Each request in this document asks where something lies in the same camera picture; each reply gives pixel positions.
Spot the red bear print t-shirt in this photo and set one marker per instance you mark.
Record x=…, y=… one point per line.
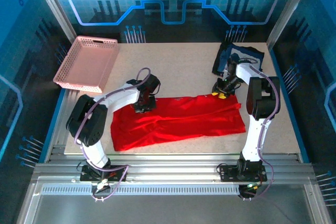
x=178, y=124

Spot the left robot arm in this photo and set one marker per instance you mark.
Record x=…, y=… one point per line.
x=89, y=121

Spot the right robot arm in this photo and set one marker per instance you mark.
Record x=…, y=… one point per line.
x=262, y=98

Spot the navy cartoon print t-shirt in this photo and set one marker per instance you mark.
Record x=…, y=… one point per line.
x=220, y=58

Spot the pink plastic basket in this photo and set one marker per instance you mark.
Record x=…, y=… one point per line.
x=84, y=61

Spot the black round LED module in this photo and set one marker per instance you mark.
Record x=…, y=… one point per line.
x=248, y=191

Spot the metal front panel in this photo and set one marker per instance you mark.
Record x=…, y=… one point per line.
x=170, y=211

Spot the aluminium frame rail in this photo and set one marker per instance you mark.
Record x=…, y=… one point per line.
x=170, y=169

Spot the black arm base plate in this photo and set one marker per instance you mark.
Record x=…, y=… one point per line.
x=227, y=174
x=118, y=175

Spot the aluminium frame post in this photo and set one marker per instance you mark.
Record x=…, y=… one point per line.
x=290, y=6
x=53, y=6

